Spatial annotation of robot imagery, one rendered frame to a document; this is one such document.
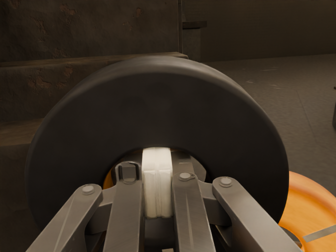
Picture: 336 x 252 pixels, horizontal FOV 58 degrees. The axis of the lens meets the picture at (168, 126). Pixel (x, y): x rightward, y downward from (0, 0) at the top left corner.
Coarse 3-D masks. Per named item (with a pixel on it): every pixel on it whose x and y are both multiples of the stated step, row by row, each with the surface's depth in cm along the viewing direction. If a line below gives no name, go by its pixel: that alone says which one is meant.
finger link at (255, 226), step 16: (224, 176) 14; (224, 192) 13; (240, 192) 13; (224, 208) 13; (240, 208) 12; (256, 208) 12; (240, 224) 11; (256, 224) 11; (272, 224) 11; (224, 240) 13; (240, 240) 12; (256, 240) 10; (272, 240) 10; (288, 240) 10
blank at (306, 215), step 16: (304, 176) 29; (288, 192) 27; (304, 192) 27; (320, 192) 27; (288, 208) 27; (304, 208) 27; (320, 208) 26; (288, 224) 28; (304, 224) 27; (320, 224) 27; (304, 240) 28; (320, 240) 27
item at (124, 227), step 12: (120, 168) 14; (132, 168) 14; (120, 180) 14; (132, 180) 14; (120, 192) 13; (132, 192) 13; (120, 204) 13; (132, 204) 13; (120, 216) 12; (132, 216) 12; (144, 216) 15; (108, 228) 11; (120, 228) 11; (132, 228) 11; (144, 228) 14; (108, 240) 11; (120, 240) 11; (132, 240) 11
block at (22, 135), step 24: (24, 120) 41; (0, 144) 34; (24, 144) 34; (0, 168) 34; (24, 168) 35; (0, 192) 35; (24, 192) 36; (0, 216) 36; (24, 216) 37; (0, 240) 37; (24, 240) 38
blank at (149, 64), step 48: (96, 96) 15; (144, 96) 15; (192, 96) 15; (240, 96) 15; (48, 144) 16; (96, 144) 16; (144, 144) 16; (192, 144) 16; (240, 144) 16; (48, 192) 17; (144, 240) 19
